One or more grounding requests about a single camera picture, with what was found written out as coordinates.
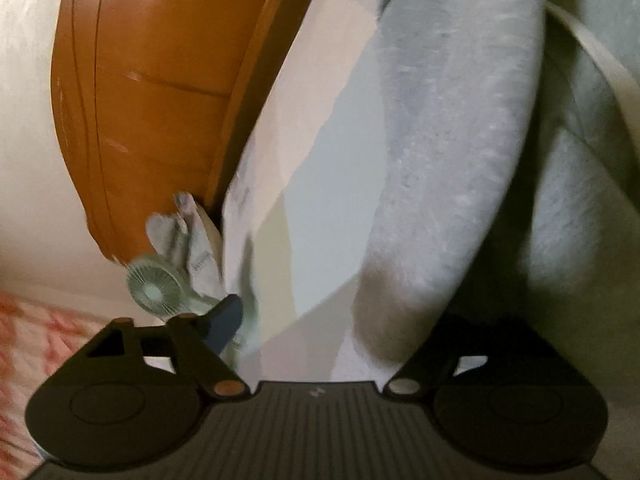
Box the light grey sweatpants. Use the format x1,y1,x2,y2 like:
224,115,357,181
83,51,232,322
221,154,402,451
335,0,640,391

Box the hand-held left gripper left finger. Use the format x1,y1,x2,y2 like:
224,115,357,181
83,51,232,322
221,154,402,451
87,294,251,402

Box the green handheld fan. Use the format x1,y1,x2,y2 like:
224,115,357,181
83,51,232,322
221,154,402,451
125,255,226,321

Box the grey folded cloth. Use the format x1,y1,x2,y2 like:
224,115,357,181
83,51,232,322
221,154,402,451
145,212,188,261

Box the wooden headboard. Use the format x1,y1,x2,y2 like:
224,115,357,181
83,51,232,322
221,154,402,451
50,0,331,263

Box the patterned curtain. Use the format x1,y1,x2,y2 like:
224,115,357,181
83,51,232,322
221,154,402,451
0,290,131,461

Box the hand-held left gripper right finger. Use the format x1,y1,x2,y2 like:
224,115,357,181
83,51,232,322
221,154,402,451
382,316,507,403

